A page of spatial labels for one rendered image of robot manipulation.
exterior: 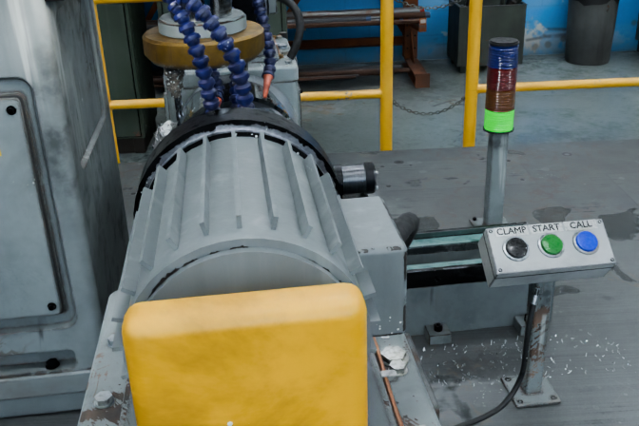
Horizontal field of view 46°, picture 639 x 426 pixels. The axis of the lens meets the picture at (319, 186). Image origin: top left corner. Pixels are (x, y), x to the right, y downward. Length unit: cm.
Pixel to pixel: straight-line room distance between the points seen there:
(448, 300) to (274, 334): 93
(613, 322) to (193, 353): 110
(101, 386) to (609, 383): 84
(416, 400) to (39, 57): 63
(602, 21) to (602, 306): 487
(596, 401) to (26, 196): 87
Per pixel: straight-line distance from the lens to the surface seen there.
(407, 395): 64
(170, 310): 40
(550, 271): 107
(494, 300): 134
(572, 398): 124
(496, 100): 157
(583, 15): 621
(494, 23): 588
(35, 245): 109
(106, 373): 70
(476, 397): 121
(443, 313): 132
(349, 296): 40
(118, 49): 436
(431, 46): 632
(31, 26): 99
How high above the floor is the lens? 156
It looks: 24 degrees down
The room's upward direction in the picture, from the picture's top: 2 degrees counter-clockwise
